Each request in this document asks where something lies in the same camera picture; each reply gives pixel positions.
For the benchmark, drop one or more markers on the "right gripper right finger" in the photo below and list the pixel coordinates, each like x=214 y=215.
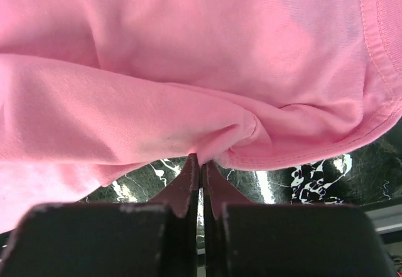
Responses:
x=243 y=238

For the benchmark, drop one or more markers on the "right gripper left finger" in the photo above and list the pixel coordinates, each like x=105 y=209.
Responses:
x=155 y=238

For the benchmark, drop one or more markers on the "light pink t-shirt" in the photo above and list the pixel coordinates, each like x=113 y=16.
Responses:
x=94 y=89

